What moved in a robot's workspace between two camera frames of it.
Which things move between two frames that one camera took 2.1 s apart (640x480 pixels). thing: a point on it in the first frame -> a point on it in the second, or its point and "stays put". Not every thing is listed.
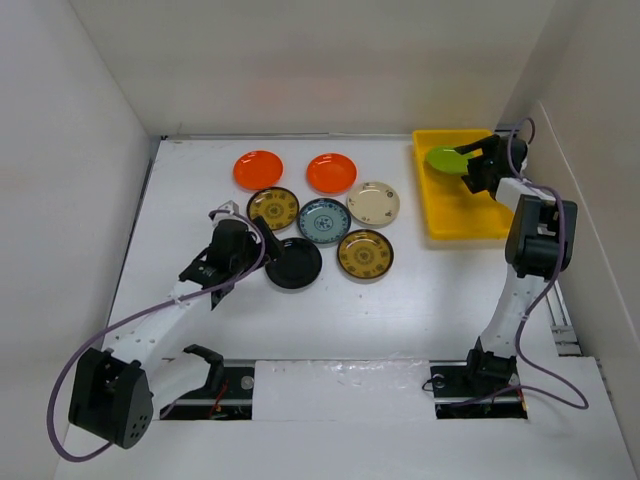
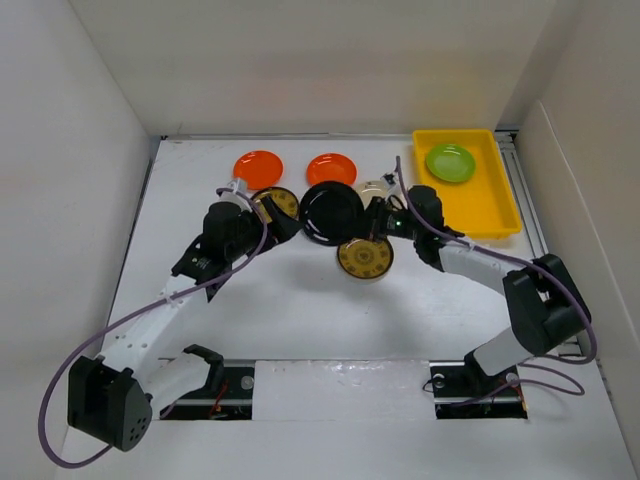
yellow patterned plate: [278, 207] stays put
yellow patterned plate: [365, 255] stays put
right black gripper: [489, 145] -> [375, 213]
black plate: [298, 265] -> [332, 213]
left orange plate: [257, 170] stays put
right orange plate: [331, 174] stays put
